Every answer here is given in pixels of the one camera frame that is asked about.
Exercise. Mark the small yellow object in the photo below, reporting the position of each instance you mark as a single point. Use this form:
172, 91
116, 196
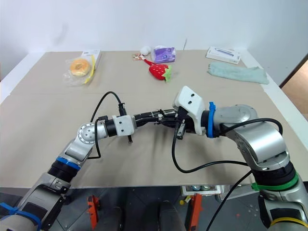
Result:
183, 200

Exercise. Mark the purple tissue pack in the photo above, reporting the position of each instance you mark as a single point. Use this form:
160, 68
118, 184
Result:
164, 54

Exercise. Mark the small red white snack packet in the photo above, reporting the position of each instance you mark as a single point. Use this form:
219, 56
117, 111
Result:
137, 57

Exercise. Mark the small white cardboard box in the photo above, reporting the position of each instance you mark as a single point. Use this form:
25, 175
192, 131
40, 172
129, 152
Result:
95, 53

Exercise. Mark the light green towel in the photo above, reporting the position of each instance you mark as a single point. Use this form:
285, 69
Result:
238, 73

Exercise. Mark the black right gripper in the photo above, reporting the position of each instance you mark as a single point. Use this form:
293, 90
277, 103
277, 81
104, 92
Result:
187, 120

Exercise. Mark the flat white box pen print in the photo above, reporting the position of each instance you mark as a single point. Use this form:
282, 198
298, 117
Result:
223, 55

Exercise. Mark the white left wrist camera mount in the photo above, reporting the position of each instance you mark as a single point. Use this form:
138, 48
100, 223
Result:
124, 125

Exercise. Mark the round bread in plastic bag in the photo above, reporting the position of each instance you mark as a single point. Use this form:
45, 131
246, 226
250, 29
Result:
79, 68

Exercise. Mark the orange metal clamp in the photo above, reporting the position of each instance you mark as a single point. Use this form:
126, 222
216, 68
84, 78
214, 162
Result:
92, 209
196, 209

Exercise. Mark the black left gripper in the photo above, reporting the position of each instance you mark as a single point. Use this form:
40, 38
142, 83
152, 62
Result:
136, 121

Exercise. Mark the black grid pencil pouch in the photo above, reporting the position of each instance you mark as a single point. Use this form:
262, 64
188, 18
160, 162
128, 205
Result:
150, 114

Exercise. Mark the red strawberry plush toy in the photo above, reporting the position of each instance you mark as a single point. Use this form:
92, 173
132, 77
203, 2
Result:
158, 71

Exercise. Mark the brown wooden door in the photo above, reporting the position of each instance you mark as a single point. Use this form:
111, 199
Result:
298, 81

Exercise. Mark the small white fluffy ball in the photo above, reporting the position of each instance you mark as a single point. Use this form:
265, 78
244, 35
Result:
145, 50

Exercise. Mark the beige paper table cover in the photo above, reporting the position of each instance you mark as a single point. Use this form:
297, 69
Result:
48, 108

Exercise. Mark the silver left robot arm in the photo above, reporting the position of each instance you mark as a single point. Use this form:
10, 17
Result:
79, 146

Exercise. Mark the white tray with cans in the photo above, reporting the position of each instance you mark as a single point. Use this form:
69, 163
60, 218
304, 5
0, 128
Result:
201, 189

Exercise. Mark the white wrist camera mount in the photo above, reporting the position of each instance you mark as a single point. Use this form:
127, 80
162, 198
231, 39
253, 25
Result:
124, 125
190, 103

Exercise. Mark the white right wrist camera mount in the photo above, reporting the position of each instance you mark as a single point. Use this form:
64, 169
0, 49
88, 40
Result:
190, 103

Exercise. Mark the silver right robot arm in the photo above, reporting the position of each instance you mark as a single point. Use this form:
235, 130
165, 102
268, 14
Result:
260, 142

